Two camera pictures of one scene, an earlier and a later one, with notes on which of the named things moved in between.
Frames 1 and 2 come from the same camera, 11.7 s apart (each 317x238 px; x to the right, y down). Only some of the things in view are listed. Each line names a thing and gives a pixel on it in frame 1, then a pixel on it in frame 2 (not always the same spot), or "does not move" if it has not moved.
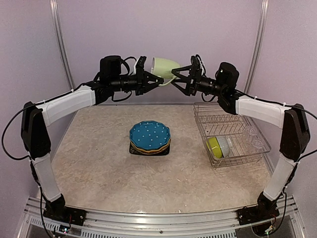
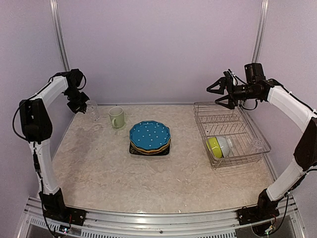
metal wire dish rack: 229,139 does not move
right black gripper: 191,87 -> 234,102
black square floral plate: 166,151 does not move
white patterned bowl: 225,145 does not move
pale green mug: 162,67 -> 117,115
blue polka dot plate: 149,135 does not move
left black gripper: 141,79 -> 81,107
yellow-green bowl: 213,144 does not move
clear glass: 251,131 -> 92,110
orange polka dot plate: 152,150 does not move
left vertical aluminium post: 56,14 does not move
